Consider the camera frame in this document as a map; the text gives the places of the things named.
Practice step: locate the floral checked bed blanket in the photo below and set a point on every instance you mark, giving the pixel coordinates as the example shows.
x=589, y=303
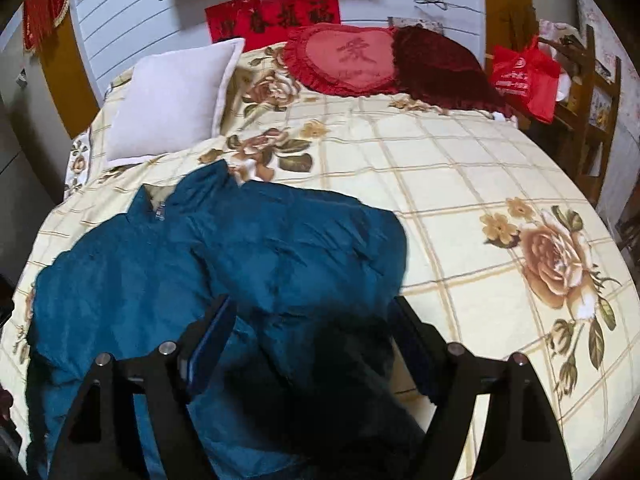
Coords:
x=450, y=200

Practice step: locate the teal puffer jacket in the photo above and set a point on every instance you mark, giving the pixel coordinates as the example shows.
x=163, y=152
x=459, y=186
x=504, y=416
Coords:
x=165, y=280

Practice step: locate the red heart-shaped pillow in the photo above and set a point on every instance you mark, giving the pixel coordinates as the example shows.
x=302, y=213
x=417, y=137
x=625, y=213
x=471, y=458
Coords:
x=350, y=60

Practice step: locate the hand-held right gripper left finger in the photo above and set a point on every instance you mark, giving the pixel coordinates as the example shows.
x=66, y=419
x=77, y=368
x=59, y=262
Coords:
x=210, y=341

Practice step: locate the red wall banner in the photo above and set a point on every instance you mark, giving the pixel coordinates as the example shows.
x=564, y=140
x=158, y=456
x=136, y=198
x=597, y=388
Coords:
x=280, y=15

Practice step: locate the grey refrigerator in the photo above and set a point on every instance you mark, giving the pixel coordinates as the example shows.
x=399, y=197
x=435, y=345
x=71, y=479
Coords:
x=20, y=185

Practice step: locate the wooden chair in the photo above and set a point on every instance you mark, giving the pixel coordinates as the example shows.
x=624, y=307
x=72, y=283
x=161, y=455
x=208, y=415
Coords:
x=585, y=125

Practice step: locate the red shopping bag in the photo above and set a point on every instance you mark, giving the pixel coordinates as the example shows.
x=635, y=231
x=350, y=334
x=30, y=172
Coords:
x=522, y=82

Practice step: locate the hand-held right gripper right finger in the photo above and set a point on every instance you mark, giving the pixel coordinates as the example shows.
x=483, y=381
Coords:
x=419, y=355

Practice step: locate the dark red velvet pillow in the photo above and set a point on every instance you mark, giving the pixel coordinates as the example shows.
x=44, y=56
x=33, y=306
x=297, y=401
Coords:
x=445, y=72

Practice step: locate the white square pillow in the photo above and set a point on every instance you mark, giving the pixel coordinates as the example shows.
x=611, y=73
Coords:
x=170, y=100

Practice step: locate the red fringed wall hanging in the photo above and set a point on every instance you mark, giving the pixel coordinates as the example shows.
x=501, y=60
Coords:
x=45, y=10

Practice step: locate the floral curtain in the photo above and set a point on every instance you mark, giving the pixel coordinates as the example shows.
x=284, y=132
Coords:
x=612, y=40

